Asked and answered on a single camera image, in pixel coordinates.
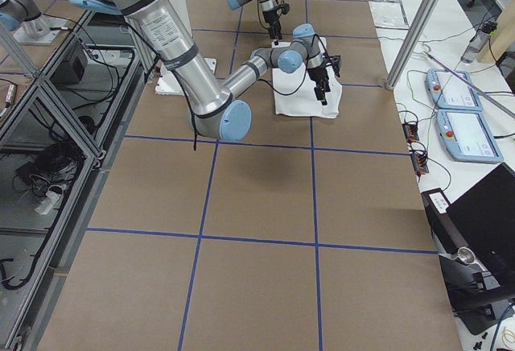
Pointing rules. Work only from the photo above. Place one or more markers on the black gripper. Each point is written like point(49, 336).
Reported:
point(319, 74)
point(272, 18)

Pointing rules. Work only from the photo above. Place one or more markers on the white long-sleeve printed shirt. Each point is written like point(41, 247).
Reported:
point(293, 89)

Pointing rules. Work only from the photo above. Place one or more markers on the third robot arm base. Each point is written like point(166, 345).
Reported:
point(28, 25)

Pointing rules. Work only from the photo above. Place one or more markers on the orange terminal board upper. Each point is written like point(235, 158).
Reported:
point(410, 131)

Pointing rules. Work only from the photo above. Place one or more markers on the orange terminal board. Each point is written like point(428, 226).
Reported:
point(419, 164)
point(410, 131)

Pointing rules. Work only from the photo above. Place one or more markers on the clear plastic bag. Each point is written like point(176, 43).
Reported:
point(389, 14)

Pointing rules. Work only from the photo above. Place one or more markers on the orange terminal board lower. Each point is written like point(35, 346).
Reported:
point(419, 164)

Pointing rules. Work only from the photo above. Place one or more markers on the upper blue teach pendant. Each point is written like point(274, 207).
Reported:
point(449, 92)

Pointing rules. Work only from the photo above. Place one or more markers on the blue teach pendant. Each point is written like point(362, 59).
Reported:
point(467, 137)
point(449, 92)

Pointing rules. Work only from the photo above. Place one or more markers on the lower blue teach pendant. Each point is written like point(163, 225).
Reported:
point(467, 137)

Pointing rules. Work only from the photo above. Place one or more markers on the clear water bottle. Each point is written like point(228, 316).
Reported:
point(478, 41)

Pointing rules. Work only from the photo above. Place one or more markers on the black laptop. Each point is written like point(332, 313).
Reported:
point(484, 216)

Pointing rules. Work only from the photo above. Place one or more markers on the black power brick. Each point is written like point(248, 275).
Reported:
point(72, 67)

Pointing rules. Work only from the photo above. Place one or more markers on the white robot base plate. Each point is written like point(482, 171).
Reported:
point(169, 85)

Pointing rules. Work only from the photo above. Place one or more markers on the aluminium frame post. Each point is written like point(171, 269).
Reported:
point(421, 19)

